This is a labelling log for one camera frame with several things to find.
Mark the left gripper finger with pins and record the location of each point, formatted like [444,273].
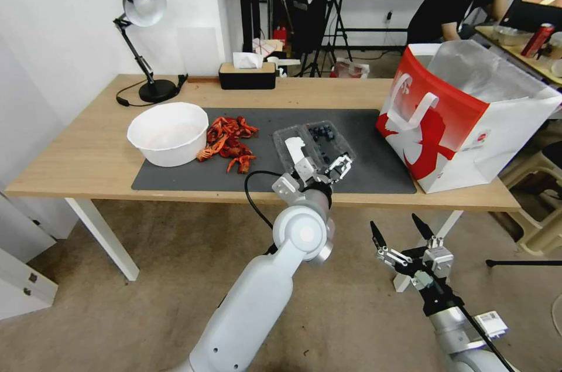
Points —
[334,167]
[347,165]

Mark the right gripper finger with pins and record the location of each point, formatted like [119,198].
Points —
[379,240]
[423,227]

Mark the clear plastic takeout container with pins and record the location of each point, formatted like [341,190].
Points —
[309,148]

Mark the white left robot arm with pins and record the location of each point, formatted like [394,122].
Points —
[259,293]

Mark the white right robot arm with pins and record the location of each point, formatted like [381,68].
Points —
[452,332]

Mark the red and white takeout bag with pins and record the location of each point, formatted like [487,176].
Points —
[439,148]

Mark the red and white plastic bag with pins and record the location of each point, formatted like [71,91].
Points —
[349,69]

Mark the black tissue box wooden lid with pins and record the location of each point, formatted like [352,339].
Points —
[246,80]

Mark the dark blueberry heap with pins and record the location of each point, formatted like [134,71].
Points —
[321,131]

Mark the white paper piece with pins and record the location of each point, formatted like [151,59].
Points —
[293,144]

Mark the small red crayfish shell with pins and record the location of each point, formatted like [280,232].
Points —
[239,163]

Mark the black floor stand leg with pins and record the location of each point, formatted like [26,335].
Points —
[522,262]

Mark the red crayfish shell pile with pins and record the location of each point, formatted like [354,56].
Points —
[228,128]

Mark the red crayfish shell with claws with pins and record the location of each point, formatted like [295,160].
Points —
[213,150]

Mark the beige plastic stool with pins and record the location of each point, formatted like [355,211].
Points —
[538,214]

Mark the dark grey desk mat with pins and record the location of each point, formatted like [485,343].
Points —
[184,178]

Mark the cardboard box red tape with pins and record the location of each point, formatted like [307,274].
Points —
[265,47]

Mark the black tripod stand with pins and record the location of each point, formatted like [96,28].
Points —
[340,16]

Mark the white round bowl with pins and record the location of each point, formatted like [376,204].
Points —
[169,153]

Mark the wooden side desk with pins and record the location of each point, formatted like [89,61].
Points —
[544,69]

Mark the red drink can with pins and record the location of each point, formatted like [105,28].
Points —
[536,40]

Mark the white lidded cup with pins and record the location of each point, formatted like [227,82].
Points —
[554,47]

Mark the wooden desk white legs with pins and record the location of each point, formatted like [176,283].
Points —
[88,148]

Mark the black desk lamp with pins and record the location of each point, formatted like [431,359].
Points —
[145,0]

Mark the white cabinet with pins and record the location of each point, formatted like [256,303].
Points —
[26,257]

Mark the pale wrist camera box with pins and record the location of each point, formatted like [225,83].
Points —
[440,261]
[305,168]

